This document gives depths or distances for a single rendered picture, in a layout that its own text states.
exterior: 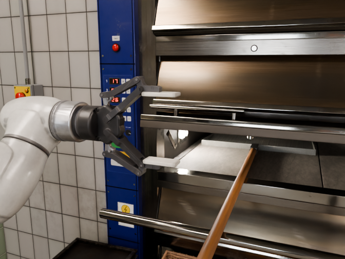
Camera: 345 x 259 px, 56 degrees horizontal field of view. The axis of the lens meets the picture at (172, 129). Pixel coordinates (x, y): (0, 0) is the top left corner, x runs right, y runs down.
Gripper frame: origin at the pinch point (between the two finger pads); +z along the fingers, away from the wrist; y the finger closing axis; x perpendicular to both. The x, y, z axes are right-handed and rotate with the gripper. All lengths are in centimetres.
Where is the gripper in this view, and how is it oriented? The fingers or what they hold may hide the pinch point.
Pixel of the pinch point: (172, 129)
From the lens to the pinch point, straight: 63.1
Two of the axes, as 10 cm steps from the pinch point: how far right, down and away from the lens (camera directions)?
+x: -3.6, 1.9, -9.1
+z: 9.3, 0.7, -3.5
